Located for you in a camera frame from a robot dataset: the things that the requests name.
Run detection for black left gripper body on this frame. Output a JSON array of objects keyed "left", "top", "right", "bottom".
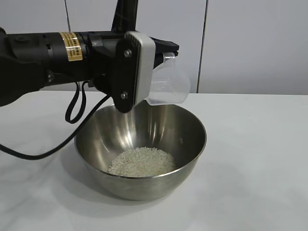
[{"left": 83, "top": 0, "right": 139, "bottom": 97}]

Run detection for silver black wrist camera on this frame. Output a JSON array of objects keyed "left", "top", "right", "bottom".
[{"left": 113, "top": 31, "right": 156, "bottom": 114}]

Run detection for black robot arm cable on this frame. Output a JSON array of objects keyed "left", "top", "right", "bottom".
[{"left": 0, "top": 81, "right": 114, "bottom": 160}]

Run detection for stainless steel mixing bowl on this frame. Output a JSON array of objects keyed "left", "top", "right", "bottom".
[{"left": 74, "top": 103, "right": 207, "bottom": 201}]

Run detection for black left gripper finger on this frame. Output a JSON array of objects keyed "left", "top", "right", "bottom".
[
  {"left": 154, "top": 52, "right": 167, "bottom": 69},
  {"left": 151, "top": 37, "right": 180, "bottom": 57}
]

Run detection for white rice grains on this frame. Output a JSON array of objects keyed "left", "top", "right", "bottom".
[{"left": 107, "top": 146, "right": 177, "bottom": 178}]

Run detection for clear plastic measuring cup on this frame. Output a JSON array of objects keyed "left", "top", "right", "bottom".
[{"left": 145, "top": 52, "right": 191, "bottom": 107}]

